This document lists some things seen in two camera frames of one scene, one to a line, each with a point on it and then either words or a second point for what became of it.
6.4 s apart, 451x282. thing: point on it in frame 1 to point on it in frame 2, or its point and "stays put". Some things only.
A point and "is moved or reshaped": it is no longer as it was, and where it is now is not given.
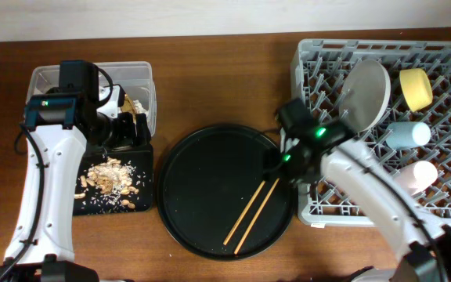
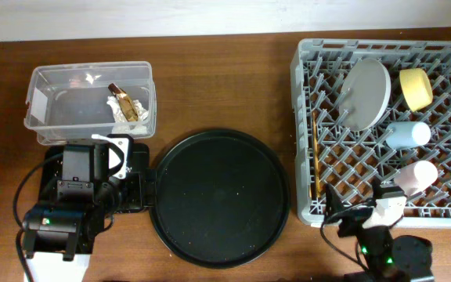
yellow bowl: (416, 88) stays put
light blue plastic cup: (406, 135) stays put
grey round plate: (365, 96) stays put
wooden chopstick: (256, 215) is moved or reshaped
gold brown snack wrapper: (128, 106) stays put
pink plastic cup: (416, 177) stays put
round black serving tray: (214, 199) is moved or reshaped
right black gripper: (273, 161) to (354, 221)
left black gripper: (128, 138) to (135, 198)
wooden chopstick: (244, 212) is moved or reshaped
